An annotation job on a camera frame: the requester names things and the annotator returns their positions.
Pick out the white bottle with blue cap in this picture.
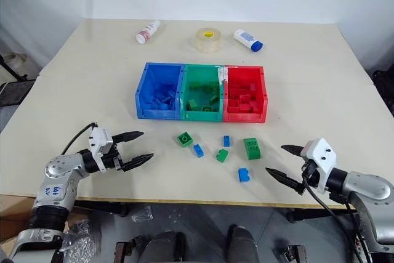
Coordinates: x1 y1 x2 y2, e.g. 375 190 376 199
233 29 263 52

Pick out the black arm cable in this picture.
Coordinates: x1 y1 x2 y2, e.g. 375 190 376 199
300 175 372 263
60 122 99 156

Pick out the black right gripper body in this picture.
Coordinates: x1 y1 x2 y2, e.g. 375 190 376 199
299 158 321 195

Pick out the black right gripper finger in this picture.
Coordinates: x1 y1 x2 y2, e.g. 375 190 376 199
265 167 304 193
280 144 306 157

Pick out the black wheeled base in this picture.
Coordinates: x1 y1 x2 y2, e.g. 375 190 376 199
371 67 394 99

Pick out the dark rounded shape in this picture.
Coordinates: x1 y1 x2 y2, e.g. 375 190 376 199
143 230 187 263
227 224 266 263

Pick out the white bottle with red label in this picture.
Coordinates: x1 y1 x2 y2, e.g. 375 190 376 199
135 20 161 44

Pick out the green stepped toy brick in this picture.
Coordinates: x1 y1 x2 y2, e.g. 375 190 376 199
215 148 230 163

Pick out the large clear plastic bag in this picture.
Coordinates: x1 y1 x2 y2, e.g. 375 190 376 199
58 218 102 263

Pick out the clear tape roll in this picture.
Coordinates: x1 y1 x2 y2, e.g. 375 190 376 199
196 27 223 54

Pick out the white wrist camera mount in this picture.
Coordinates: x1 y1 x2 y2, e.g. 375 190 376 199
88 127 115 174
300 137 339 195

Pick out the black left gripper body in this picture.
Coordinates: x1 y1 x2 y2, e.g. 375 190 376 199
105 143 125 172

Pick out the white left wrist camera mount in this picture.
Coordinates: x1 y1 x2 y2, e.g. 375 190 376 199
88 127 115 174

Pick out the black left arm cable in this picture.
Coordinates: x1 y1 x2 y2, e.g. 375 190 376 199
60 122 99 156

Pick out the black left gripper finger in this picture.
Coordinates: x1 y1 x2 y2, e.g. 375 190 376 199
121 153 155 172
111 131 145 144

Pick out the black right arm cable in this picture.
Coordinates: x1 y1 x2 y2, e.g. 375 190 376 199
300 175 372 263

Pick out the brown cardboard box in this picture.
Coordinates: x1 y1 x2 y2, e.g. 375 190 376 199
0 194 38 257

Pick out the blue stepped toy brick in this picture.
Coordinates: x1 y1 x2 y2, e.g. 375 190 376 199
236 168 252 184

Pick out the black equipment stand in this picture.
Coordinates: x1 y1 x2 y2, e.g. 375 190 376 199
0 52 36 107

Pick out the large green toy brick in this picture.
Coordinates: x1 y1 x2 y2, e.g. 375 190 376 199
243 137 263 161

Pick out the green square toy brick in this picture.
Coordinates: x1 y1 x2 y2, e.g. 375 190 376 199
176 132 193 148

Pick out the blue plastic bin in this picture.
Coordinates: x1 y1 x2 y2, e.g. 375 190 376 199
134 62 185 120

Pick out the black table frame foot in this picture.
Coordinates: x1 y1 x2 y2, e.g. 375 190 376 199
72 200 130 218
286 206 358 224

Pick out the red plastic bin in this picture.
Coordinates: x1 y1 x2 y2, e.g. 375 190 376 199
222 65 268 124

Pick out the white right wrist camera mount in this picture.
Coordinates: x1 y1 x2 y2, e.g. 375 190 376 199
300 137 339 195

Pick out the green plastic bin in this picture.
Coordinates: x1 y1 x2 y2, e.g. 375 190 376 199
179 63 227 121

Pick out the small clear plastic bag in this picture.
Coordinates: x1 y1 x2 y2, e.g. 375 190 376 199
131 204 154 224

